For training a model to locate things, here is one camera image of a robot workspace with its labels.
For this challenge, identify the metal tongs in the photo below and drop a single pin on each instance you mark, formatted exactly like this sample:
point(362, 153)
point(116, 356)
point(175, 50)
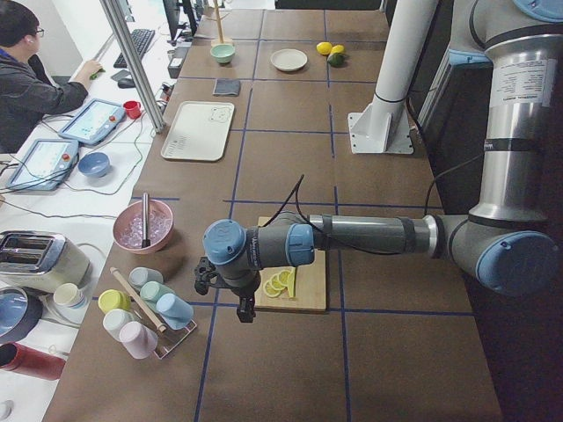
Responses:
point(145, 220)

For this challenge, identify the wooden mug stand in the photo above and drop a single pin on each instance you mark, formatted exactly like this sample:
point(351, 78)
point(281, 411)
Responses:
point(220, 39)

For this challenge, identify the grey folded cloth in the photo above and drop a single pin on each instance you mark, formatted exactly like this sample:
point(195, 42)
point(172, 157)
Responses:
point(226, 87)

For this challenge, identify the black keyboard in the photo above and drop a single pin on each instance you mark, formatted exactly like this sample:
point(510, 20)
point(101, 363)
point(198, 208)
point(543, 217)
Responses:
point(142, 39)

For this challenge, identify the cream striped cup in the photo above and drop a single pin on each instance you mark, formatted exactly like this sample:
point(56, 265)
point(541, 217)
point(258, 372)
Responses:
point(69, 296)

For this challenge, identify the seated person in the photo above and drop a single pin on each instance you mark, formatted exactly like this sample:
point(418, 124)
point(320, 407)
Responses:
point(27, 95)

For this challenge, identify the red cup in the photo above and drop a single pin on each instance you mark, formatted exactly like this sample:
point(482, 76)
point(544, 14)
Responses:
point(132, 109)

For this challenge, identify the teach pendant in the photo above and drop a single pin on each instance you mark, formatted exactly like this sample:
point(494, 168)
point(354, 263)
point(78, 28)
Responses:
point(94, 122)
point(45, 165)

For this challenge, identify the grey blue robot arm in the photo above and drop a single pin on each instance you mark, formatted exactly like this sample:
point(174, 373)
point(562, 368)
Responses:
point(501, 241)

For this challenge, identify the bamboo cutting board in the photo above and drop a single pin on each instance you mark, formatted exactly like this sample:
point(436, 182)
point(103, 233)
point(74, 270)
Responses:
point(310, 288)

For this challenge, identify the wooden rack rod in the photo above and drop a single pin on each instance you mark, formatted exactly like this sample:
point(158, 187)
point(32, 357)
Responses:
point(148, 312)

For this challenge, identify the beige round plate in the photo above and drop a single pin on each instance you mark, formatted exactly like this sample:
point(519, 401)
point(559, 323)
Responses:
point(288, 59)

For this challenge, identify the lemon slices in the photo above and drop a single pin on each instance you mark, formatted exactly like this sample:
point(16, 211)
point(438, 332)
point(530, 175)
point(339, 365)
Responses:
point(283, 282)

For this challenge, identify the pink pastel cup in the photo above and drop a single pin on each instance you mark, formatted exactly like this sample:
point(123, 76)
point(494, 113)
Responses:
point(139, 340)

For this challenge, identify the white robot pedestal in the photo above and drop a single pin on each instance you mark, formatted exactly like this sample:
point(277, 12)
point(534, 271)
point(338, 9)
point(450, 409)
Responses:
point(382, 127)

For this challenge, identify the mint green bowl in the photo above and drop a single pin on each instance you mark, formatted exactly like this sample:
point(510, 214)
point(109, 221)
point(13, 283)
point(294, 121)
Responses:
point(223, 53)

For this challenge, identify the grey pastel cup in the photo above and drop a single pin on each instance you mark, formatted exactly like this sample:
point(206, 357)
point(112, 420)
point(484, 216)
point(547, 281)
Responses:
point(140, 275)

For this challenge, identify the mint pastel cup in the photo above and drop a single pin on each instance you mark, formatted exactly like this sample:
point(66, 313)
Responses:
point(152, 291)

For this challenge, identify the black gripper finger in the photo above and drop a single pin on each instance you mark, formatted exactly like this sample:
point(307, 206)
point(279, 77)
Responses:
point(245, 310)

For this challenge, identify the blue bowl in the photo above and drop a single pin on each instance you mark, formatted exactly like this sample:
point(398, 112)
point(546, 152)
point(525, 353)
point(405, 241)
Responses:
point(94, 165)

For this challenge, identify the green lime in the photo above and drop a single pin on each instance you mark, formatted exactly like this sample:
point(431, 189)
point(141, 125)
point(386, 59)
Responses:
point(336, 60)

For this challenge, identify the lower teach pendant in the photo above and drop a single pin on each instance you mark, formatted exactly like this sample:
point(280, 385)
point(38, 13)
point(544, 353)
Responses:
point(45, 165)

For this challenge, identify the upper teach pendant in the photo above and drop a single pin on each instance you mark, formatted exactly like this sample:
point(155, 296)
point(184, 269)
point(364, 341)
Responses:
point(94, 122)

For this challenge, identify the yellow pastel cup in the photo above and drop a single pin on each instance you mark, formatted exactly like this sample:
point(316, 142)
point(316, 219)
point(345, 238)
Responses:
point(112, 299)

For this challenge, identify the cream toaster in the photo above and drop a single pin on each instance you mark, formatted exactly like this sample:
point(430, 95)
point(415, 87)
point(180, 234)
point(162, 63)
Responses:
point(40, 260)

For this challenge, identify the dark blue pot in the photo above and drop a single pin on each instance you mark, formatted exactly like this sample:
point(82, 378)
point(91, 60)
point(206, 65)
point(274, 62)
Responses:
point(20, 313)

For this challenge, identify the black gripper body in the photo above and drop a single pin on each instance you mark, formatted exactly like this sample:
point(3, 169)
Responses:
point(243, 291)

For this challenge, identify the small black box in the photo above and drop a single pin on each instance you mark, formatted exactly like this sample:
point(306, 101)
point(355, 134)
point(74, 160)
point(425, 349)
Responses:
point(177, 57)

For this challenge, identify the white bear tray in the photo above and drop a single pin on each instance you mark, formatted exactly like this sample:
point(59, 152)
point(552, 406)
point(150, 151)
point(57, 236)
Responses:
point(199, 131)

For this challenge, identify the pink bowl with ice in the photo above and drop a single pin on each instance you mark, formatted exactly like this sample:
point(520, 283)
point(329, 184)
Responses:
point(128, 227)

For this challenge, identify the aluminium frame post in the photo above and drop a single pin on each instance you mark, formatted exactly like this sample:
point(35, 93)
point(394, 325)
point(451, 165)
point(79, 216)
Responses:
point(120, 30)

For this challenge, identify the black computer mouse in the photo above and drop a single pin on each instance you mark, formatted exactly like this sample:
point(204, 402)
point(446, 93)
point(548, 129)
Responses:
point(126, 83)

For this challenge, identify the yellow lemon left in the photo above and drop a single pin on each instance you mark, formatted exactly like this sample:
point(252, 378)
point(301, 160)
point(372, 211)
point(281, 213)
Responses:
point(324, 48)

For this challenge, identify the red cylinder container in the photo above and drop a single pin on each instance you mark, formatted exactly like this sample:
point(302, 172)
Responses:
point(28, 361)

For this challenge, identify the white pastel cup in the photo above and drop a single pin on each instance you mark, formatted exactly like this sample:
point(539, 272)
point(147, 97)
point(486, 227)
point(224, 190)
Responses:
point(115, 319)

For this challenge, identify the blue pastel cup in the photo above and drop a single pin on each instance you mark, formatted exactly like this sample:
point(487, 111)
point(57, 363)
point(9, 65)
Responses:
point(175, 311)

